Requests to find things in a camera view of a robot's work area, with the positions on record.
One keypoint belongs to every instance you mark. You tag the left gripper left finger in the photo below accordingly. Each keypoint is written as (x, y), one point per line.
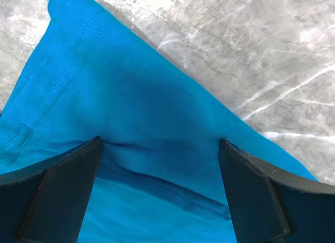
(47, 201)

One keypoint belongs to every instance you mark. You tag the blue t shirt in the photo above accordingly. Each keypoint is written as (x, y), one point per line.
(159, 178)

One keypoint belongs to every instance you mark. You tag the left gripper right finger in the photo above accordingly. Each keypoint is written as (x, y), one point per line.
(270, 204)

